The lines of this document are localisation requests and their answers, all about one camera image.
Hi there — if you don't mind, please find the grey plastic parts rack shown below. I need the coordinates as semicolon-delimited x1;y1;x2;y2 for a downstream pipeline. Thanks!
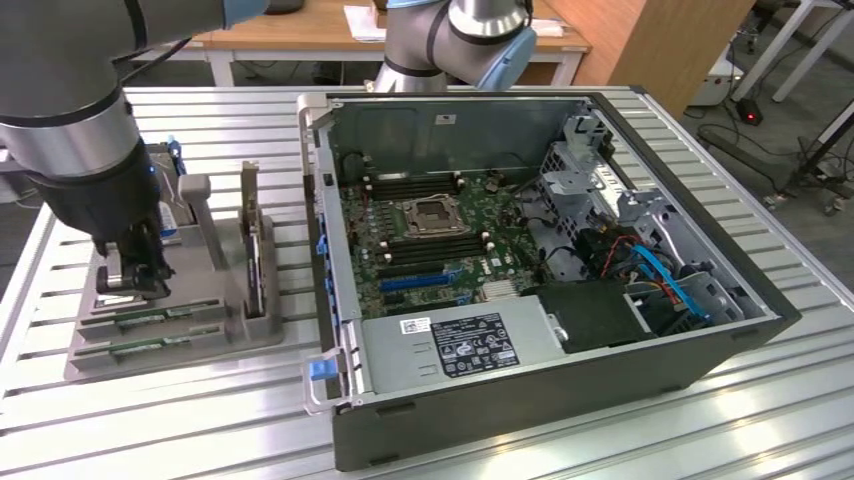
63;159;288;384

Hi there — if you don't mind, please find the graphics card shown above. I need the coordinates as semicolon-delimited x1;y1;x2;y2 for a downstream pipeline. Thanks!
238;159;270;320

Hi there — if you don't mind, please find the green RAM stick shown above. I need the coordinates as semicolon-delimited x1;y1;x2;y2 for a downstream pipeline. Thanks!
110;332;202;356
116;304;208;326

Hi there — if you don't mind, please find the silver metal gripper bracket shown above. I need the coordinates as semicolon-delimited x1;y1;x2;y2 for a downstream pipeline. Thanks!
99;242;140;292

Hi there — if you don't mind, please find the grey metal disk bay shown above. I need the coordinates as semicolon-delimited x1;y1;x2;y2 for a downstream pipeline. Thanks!
533;113;781;331

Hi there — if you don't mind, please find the hard disk blue carrier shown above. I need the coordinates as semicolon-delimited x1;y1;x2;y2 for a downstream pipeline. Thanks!
143;134;186;247

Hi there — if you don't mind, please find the grey power supply unit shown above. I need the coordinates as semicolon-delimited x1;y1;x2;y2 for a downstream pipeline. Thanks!
359;298;569;394

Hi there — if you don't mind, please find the black open PC case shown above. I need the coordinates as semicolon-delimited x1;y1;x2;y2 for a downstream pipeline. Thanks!
296;89;802;474

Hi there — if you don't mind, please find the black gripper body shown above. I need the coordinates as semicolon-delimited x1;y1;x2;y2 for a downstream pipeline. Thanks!
29;139;167;254

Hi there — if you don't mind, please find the black expansion slot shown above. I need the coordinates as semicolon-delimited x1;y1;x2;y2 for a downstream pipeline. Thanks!
376;260;466;282

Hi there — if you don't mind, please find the metal CPU socket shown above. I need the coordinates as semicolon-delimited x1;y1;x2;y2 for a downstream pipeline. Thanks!
394;192;476;236

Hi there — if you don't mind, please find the white frame table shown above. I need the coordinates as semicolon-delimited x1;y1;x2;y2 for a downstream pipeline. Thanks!
730;0;854;104

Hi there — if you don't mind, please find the wooden cabinet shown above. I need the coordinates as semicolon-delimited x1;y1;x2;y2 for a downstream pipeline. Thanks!
543;0;759;119

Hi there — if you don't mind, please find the white paper stack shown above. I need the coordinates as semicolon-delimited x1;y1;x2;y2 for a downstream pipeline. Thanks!
343;4;390;42

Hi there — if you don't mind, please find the black wheeled stand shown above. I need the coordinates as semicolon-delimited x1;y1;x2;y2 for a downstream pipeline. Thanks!
763;97;854;217

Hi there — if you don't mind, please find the wooden desk white frame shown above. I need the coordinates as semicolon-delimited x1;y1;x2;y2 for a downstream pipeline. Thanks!
190;0;593;89

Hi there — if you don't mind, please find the blue expansion slot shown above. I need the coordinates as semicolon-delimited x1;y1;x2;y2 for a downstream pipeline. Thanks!
380;272;452;295

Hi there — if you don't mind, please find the green motherboard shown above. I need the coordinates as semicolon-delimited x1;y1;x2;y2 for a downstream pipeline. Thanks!
336;172;555;320

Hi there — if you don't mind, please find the black floor cable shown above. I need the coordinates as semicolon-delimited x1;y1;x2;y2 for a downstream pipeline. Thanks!
697;122;802;194

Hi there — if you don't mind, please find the black camera cable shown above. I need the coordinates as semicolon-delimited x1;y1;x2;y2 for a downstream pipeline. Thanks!
110;0;202;84

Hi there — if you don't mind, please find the blue flat wire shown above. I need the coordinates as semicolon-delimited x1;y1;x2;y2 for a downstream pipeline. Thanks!
630;242;709;321

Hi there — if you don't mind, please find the black power adapter red light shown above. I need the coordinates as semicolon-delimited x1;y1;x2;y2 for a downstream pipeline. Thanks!
733;98;766;126

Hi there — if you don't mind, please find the silver chipset heatsink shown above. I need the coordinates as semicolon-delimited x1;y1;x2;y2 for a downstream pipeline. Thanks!
478;280;521;302

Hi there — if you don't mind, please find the white equipment box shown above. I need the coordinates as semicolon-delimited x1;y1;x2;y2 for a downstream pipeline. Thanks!
686;57;746;109

